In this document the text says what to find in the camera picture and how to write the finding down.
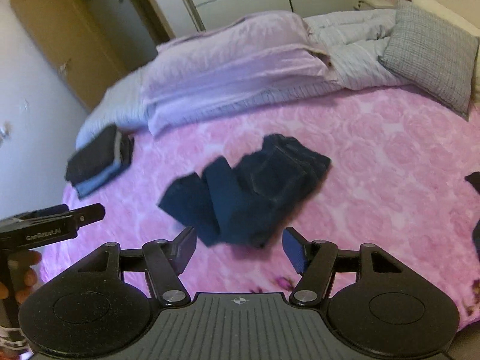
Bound grey checked pillow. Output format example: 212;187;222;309
377;0;479;120

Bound person's left hand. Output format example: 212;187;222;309
8;250;42;304

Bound pile of dark clothes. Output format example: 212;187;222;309
465;172;480;258

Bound folded lilac quilt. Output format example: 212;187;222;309
141;10;334;136

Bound wooden door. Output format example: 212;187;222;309
10;0;128;111

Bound white nightstand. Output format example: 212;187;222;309
352;0;395;11

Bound dark blue jeans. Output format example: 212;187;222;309
158;134;331;248

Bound folded black garment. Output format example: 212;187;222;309
65;124;122;185

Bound folded dark navy garment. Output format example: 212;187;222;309
120;135;134;169

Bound pink floral bedspread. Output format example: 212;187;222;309
41;87;479;327

